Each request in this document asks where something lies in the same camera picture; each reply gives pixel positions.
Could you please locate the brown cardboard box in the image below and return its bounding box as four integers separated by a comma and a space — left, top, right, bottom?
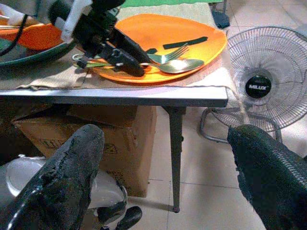
12, 105, 157, 198

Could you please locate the long black tape strip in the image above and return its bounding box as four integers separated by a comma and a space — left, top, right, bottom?
163, 36, 208, 50

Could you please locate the silver floor fan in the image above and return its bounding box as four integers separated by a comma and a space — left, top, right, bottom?
200, 26, 307, 145

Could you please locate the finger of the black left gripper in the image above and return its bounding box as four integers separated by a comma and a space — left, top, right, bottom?
110, 29, 151, 64
102, 46, 146, 78

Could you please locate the burlap placemat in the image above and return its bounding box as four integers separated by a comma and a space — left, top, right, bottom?
0, 3, 232, 91

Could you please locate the silver spoon green handle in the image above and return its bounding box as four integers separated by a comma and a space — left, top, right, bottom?
74, 58, 205, 74

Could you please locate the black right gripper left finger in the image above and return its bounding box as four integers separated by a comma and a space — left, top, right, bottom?
0, 124, 106, 230

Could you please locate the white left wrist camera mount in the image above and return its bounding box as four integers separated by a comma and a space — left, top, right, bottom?
60, 0, 94, 42

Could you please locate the dark green plate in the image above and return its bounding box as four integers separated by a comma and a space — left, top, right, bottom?
0, 35, 78, 69

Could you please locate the silver fork green handle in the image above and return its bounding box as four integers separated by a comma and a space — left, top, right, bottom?
146, 45, 189, 64

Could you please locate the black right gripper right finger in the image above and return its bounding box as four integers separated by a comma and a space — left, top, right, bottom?
227, 124, 307, 230

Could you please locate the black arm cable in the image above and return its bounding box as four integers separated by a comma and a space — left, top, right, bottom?
0, 13, 29, 57

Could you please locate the green cloth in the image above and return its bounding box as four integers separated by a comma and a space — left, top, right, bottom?
118, 0, 227, 11

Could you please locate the large orange plate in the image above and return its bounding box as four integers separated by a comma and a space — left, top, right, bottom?
92, 13, 228, 84

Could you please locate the grey metal table leg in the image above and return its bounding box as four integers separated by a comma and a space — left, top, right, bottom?
161, 106, 187, 213

